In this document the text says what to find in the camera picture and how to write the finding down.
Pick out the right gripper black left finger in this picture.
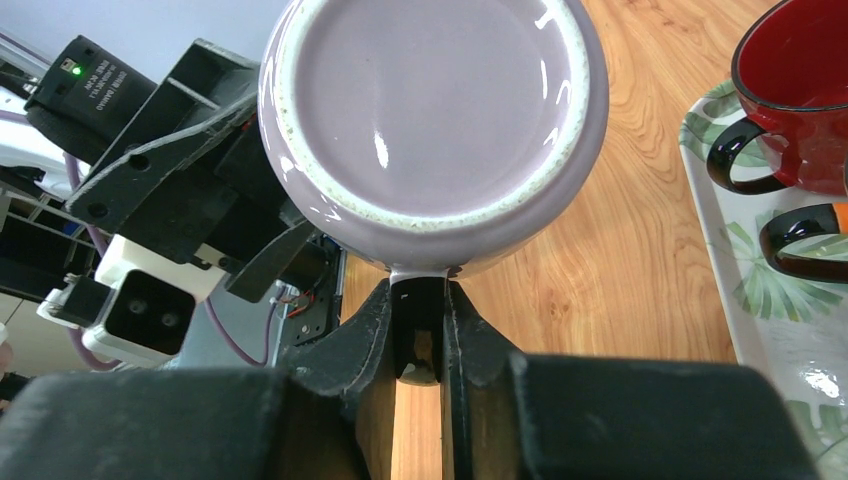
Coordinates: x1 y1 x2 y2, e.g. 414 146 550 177
1 281 395 479

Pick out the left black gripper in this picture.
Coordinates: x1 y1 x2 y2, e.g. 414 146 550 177
24 36 335 303

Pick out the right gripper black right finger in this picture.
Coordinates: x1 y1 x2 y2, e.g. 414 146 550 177
442 282 819 479

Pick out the mauve mug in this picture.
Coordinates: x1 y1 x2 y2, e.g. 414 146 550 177
257 0 611 387

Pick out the orange mug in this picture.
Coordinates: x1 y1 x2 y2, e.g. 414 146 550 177
759 201 848 285

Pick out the red mug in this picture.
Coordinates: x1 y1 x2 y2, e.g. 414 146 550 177
706 0 847 196

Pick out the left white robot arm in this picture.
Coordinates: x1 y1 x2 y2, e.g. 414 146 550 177
1 37 339 303

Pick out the leaf pattern tray mat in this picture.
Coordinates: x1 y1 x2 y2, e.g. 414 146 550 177
678 79 848 480

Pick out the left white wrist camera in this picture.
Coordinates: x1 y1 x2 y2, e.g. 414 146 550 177
37 235 224 368

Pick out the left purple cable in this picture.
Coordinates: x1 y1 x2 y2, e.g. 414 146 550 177
62 152 286 372

